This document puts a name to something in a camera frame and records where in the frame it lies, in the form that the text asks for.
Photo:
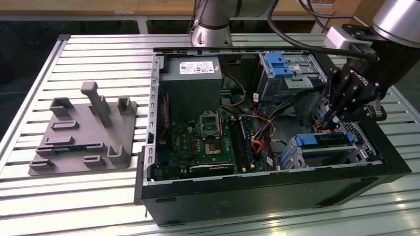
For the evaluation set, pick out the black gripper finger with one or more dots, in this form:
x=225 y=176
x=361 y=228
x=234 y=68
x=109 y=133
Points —
x=332 y=88
x=349 y=98

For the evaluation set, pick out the hard disk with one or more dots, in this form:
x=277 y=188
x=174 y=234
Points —
x=306 y=140

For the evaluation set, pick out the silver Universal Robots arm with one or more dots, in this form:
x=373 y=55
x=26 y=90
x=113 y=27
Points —
x=209 y=24

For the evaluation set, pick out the grey disk bay cage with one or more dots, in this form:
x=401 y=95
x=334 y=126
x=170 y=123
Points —
x=328 y=157

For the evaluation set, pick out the black RAM slot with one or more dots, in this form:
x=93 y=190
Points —
x=236 y=145

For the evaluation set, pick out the grey optical drive bay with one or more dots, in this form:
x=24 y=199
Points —
x=301 y=83

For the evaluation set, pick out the blue drive bay latch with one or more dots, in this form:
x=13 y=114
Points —
x=277 y=66

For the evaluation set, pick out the wooden cabinet panel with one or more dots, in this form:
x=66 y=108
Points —
x=353 y=9

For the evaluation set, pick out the CPU socket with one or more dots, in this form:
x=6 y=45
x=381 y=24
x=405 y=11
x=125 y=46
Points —
x=210 y=124

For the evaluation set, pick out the grey power supply unit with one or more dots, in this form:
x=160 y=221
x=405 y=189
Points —
x=189 y=96

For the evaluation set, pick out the square brown motherboard chip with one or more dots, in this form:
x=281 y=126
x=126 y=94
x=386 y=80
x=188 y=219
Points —
x=213 y=149

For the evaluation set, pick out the green motherboard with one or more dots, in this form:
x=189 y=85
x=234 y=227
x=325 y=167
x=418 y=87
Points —
x=186 y=147

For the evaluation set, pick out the black open PC case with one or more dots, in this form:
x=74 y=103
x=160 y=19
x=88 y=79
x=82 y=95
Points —
x=229 y=201

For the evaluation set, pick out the grey parts rack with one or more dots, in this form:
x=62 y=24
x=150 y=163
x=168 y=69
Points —
x=85 y=137

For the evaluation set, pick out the wooden workbench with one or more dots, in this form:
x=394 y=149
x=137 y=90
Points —
x=97 y=7

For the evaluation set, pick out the RAM stick in rack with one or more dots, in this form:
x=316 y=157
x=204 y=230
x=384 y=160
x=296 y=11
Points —
x=68 y=149

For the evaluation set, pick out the black table corner cap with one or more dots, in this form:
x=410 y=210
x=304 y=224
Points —
x=64 y=37

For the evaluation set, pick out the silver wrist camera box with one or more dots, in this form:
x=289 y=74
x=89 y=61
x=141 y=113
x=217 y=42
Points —
x=337 y=37

